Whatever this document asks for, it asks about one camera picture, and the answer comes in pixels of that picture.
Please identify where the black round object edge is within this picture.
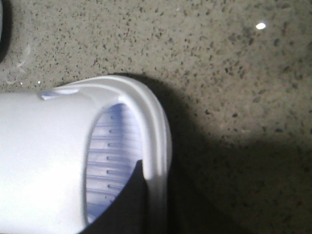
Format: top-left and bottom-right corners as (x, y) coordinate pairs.
(0, 0), (12, 62)

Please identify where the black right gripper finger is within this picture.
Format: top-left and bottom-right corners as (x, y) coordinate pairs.
(82, 160), (147, 234)

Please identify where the light blue slipper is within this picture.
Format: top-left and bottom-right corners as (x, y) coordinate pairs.
(0, 76), (172, 234)

